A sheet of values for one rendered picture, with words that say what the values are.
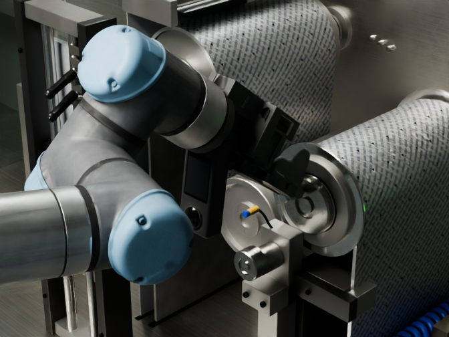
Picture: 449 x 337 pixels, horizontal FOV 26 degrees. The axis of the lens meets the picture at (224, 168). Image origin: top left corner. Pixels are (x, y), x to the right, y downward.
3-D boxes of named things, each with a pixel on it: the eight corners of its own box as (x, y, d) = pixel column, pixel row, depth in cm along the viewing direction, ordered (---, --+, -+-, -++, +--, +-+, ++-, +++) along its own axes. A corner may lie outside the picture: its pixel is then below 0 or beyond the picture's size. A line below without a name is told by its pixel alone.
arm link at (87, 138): (43, 228, 87) (113, 128, 86) (7, 177, 96) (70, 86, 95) (108, 261, 92) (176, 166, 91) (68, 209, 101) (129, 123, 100)
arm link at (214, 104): (183, 145, 96) (131, 122, 101) (210, 161, 99) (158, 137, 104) (218, 77, 96) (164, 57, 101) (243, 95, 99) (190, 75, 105)
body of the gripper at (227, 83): (305, 126, 109) (248, 83, 99) (270, 195, 108) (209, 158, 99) (256, 107, 113) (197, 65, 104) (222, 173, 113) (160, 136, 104)
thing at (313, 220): (296, 240, 121) (273, 184, 121) (307, 234, 122) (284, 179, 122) (337, 229, 115) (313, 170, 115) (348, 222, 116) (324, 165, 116)
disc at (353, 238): (270, 231, 127) (272, 128, 121) (273, 230, 128) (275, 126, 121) (359, 275, 118) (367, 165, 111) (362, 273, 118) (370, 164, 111)
